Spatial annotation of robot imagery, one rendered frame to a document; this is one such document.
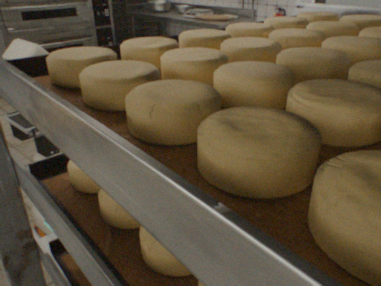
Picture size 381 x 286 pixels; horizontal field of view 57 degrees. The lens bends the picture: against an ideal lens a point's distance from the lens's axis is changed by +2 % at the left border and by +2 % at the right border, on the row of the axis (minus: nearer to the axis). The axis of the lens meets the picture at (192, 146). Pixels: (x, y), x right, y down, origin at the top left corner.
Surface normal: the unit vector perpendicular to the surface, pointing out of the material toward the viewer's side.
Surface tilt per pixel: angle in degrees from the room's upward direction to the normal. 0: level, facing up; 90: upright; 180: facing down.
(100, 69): 0
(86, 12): 90
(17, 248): 90
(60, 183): 0
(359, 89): 0
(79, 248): 90
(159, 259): 90
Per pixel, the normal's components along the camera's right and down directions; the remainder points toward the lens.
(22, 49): -0.47, -0.41
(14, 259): 0.64, 0.35
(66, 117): -0.76, 0.30
